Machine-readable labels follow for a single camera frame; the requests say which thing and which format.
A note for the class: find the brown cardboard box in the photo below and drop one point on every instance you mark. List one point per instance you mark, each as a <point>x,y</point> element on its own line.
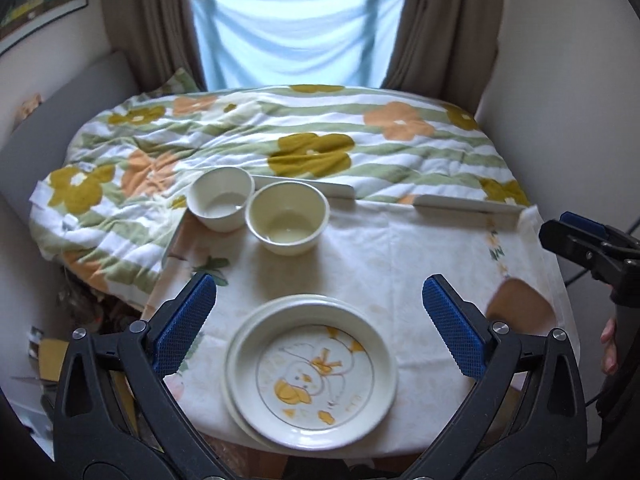
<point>50,355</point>

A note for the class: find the grey headboard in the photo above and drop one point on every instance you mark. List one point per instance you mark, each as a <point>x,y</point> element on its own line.
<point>60,110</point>

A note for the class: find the duck print plate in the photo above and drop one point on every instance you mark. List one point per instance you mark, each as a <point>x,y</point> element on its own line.
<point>320,380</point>

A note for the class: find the white bowl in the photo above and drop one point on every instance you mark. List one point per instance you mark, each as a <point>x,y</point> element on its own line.
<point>220,200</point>

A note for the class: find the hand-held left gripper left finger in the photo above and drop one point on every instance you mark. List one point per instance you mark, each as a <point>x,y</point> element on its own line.
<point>182,327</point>

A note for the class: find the floral striped blanket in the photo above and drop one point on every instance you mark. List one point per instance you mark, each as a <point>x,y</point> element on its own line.
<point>300,130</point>

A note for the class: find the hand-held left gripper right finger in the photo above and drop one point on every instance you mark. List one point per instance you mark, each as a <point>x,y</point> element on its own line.
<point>455,327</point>

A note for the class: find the cream bowl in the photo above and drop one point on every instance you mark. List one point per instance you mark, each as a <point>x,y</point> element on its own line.
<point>287,220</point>

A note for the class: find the person's right hand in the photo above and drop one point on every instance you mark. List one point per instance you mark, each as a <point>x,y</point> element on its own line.
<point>610,347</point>

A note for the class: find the brown curtain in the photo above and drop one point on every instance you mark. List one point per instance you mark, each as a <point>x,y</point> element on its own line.
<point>445,35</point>
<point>155,20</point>

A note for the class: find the small plush toy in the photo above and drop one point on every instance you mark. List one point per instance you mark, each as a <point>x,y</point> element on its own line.
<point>30,105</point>

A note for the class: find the plain white plate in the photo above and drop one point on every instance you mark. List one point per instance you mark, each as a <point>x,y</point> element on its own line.
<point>239,422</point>

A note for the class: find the white floral tablecloth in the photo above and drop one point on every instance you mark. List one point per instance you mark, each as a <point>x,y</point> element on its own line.
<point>380,260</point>

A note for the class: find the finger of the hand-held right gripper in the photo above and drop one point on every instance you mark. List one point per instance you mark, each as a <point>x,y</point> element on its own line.
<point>567,240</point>
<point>582,222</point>

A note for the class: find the light blue cloth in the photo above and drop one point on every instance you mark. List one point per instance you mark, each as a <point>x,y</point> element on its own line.
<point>295,35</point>

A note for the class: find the floral pillow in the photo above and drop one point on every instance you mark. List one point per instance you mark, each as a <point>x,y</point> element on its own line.
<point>177,82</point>

